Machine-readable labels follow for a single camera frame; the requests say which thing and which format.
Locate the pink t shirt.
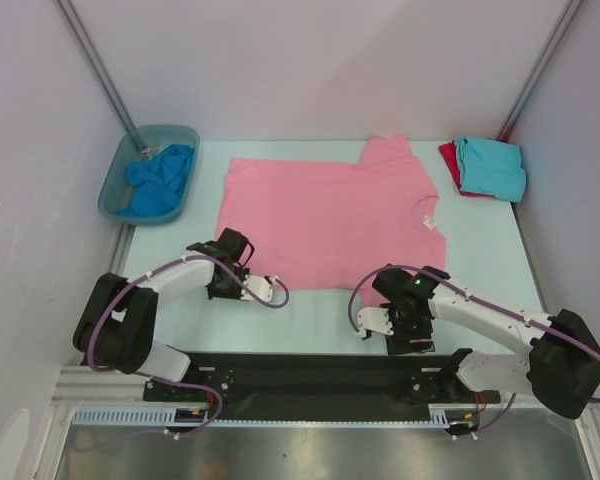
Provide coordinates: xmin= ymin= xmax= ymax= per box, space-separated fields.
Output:
xmin=217 ymin=135 xmax=446 ymax=290

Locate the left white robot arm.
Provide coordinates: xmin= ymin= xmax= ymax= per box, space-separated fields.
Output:
xmin=72 ymin=228 xmax=255 ymax=400

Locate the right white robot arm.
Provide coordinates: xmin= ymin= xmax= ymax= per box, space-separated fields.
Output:
xmin=350 ymin=265 xmax=600 ymax=419

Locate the crumpled blue t shirt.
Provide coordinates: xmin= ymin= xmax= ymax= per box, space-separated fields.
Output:
xmin=117 ymin=144 xmax=195 ymax=218

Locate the translucent blue plastic bin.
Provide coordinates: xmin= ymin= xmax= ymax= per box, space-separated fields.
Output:
xmin=98 ymin=124 xmax=200 ymax=225

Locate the folded red t shirt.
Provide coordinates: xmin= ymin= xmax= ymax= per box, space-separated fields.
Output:
xmin=438 ymin=141 xmax=490 ymax=198

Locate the folded light blue t shirt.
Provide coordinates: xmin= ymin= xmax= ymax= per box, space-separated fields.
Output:
xmin=455 ymin=136 xmax=527 ymax=203

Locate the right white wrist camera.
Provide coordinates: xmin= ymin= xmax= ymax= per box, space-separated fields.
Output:
xmin=355 ymin=307 xmax=394 ymax=340

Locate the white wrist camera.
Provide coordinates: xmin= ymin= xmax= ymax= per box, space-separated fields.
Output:
xmin=241 ymin=275 xmax=274 ymax=303
xmin=355 ymin=307 xmax=394 ymax=340

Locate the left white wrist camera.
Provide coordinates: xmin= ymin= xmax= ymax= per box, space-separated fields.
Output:
xmin=241 ymin=275 xmax=274 ymax=303

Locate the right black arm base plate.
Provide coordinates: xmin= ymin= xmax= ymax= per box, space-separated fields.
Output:
xmin=406 ymin=370 xmax=502 ymax=405

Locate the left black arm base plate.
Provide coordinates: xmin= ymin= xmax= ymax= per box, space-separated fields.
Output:
xmin=142 ymin=367 xmax=234 ymax=403

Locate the slotted cable duct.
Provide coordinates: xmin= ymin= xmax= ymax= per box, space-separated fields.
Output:
xmin=72 ymin=405 xmax=477 ymax=429

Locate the aluminium front rail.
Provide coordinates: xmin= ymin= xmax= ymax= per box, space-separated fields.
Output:
xmin=54 ymin=363 xmax=600 ymax=415

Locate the right aluminium corner post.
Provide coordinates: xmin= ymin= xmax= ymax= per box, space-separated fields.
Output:
xmin=496 ymin=0 xmax=588 ymax=142

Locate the aluminium corner post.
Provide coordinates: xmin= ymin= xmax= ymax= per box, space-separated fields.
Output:
xmin=53 ymin=0 xmax=135 ymax=131
xmin=496 ymin=0 xmax=588 ymax=142

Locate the left aluminium corner post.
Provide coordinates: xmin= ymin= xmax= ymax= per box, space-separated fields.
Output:
xmin=53 ymin=0 xmax=135 ymax=131

